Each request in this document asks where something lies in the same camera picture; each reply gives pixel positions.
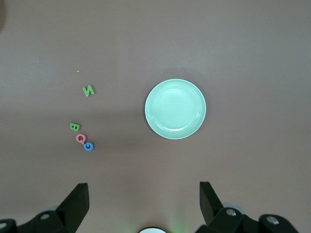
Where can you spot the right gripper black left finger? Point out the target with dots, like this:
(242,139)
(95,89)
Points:
(70,213)

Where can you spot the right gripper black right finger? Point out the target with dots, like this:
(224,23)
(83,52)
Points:
(213,213)

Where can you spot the blue uppercase letter G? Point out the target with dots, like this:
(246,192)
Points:
(85,147)

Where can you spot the pink uppercase letter Q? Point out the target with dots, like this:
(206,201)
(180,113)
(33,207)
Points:
(77,138)

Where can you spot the green uppercase letter B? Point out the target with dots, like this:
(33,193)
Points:
(71,126)

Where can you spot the green uppercase letter N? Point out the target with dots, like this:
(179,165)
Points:
(88,91)

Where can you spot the light green plate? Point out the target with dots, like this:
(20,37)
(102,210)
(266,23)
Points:
(175,109)

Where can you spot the brown table mat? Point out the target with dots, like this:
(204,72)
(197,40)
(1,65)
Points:
(243,48)

